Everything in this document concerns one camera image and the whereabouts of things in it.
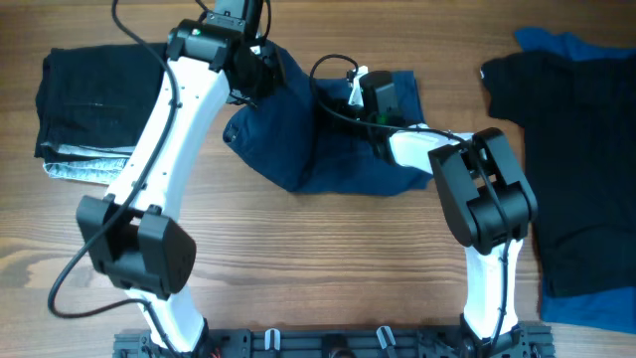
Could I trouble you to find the blue shorts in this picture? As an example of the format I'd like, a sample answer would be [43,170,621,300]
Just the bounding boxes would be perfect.
[223,47,432,196]

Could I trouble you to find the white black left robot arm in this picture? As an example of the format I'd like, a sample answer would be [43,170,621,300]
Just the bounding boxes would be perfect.
[77,1,284,357]

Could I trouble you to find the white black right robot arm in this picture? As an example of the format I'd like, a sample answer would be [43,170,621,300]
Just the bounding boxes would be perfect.
[316,68,538,350]

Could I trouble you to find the folded black trousers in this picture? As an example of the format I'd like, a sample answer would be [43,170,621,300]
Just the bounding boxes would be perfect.
[34,45,164,162]

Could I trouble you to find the black t-shirt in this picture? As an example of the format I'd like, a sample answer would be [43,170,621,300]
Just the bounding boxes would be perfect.
[481,52,635,297]

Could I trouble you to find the blue garment under black shirt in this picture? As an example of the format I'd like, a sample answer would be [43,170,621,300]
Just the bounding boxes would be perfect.
[515,27,635,334]

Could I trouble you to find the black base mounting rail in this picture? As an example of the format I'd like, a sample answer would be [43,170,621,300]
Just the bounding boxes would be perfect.
[112,323,557,358]

